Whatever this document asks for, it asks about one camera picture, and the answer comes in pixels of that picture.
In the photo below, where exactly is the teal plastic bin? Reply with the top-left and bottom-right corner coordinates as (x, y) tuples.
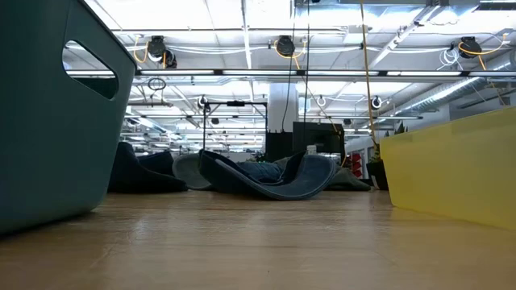
(0, 0), (138, 237)

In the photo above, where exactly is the black hanging cable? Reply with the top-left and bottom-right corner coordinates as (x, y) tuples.
(302, 0), (311, 134)
(281, 0), (298, 133)

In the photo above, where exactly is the black ceiling cable reel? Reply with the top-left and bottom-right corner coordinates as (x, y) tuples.
(459, 35), (483, 60)
(146, 35), (178, 69)
(276, 35), (297, 58)

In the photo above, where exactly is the black overhead frame rig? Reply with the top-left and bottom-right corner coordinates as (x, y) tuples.
(202, 100), (268, 156)

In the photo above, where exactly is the red cabinet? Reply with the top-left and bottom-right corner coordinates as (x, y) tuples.
(350, 151), (364, 178)

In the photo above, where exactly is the long ceiling light bar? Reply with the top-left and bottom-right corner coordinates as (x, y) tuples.
(64, 68), (516, 78)

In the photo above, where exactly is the black panel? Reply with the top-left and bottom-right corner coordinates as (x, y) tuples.
(264, 130), (294, 162)

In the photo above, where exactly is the black monitor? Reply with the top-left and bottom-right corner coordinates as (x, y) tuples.
(292, 121), (346, 162)

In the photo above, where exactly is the silver ventilation duct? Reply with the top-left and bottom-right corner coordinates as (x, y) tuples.
(394, 52), (516, 118)

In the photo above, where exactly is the yellow translucent plastic bin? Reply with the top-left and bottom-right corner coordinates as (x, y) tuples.
(380, 106), (516, 231)

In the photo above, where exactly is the yellow hanging cable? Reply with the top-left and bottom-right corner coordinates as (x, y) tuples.
(359, 0), (379, 151)

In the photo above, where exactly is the blue denim cap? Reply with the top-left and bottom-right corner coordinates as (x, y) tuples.
(198, 148), (338, 201)
(107, 140), (189, 193)

